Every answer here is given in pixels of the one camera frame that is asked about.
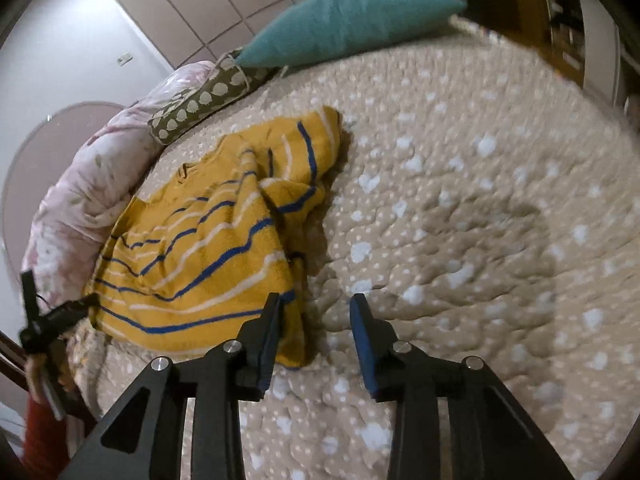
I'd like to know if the olive dotted bolster pillow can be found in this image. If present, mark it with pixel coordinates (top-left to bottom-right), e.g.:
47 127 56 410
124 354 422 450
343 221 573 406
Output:
149 48 278 146

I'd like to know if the left hand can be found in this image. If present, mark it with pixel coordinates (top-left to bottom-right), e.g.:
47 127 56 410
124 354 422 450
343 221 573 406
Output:
25 339 77 412

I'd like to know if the pink rounded headboard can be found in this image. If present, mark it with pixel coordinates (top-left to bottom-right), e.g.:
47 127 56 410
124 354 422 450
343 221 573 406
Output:
1 101 124 282

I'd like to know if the white shelf cabinet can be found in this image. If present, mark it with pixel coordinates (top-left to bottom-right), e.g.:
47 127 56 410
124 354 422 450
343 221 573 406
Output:
547 0 639 119

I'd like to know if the beige dotted quilt bedspread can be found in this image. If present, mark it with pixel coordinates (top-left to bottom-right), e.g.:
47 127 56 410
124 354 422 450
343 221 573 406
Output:
140 21 639 479

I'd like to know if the teal corduroy pillow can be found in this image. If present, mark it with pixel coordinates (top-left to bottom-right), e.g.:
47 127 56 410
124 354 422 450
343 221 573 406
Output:
236 0 468 68

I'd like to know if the yellow striped knit sweater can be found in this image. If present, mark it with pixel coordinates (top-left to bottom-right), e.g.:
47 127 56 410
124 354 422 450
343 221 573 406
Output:
88 106 342 367

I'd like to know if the pink floral fleece blanket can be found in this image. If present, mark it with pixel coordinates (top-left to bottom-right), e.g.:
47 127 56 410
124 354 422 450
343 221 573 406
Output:
22 61 214 311

